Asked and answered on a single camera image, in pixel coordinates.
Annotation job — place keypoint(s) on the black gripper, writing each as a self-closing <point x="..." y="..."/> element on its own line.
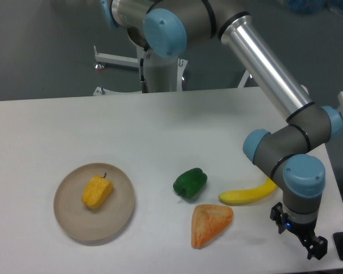
<point x="303" y="226"/>

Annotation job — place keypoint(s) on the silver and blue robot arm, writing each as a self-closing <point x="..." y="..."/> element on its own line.
<point x="165" y="29"/>

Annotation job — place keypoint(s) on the green pepper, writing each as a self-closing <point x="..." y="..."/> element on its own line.
<point x="189" y="183"/>

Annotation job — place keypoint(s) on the beige round plate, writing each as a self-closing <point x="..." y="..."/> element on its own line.
<point x="92" y="225"/>

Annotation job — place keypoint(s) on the yellow pepper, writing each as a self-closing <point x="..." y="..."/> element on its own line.
<point x="96" y="191"/>

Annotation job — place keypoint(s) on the yellow banana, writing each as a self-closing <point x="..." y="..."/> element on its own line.
<point x="247" y="196"/>

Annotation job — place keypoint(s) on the orange triangular pastry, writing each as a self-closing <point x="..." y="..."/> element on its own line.
<point x="208" y="221"/>

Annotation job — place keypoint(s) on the blue object in background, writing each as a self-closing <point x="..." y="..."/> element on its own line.
<point x="310" y="7"/>

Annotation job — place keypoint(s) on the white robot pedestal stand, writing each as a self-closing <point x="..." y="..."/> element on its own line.
<point x="193" y="71"/>

